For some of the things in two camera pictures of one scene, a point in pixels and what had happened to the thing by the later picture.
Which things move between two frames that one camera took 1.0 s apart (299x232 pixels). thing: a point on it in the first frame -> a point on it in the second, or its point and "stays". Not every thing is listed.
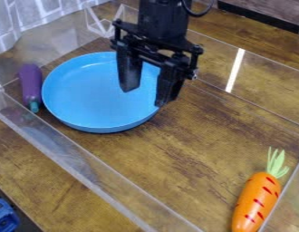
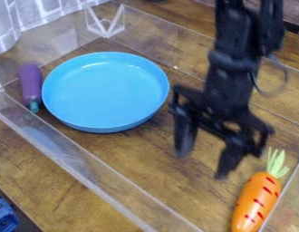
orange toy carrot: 260,194 stays
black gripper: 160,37 -> 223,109
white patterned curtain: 15,15 stays
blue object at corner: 5,220 stays
